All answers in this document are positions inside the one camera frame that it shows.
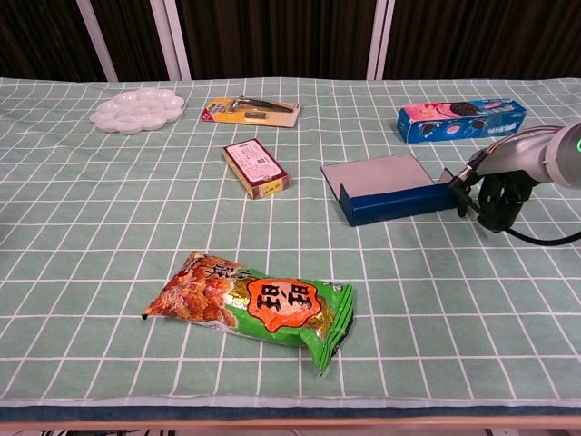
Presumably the small red carton box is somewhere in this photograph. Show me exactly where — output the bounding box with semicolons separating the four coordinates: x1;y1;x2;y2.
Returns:
222;137;291;201

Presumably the blue pink cookie box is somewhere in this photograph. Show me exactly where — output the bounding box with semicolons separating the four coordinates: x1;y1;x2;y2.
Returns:
397;98;528;144

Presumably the green checked tablecloth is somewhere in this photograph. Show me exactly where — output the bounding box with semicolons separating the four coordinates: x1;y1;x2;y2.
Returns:
0;75;581;409

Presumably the dark pleated curtain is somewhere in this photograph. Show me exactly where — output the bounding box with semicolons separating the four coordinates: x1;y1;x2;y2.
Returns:
0;0;581;83

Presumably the green orange snack bag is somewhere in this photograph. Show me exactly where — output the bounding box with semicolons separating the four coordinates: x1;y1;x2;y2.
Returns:
142;251;357;378

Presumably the blue glasses case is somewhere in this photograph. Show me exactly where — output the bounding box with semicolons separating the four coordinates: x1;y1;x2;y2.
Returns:
320;154;458;227

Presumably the white aluminium frame post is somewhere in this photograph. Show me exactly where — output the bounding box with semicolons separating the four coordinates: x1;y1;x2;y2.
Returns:
75;0;119;83
366;0;395;81
149;0;192;82

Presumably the razor in yellow blister pack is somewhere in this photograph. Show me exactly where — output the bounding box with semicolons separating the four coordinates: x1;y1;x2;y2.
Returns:
201;95;302;130

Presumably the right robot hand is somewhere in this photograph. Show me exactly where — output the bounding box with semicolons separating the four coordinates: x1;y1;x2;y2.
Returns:
467;125;564;233

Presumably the white flower-shaped palette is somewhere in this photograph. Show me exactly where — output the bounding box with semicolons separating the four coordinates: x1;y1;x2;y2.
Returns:
88;87;186;135

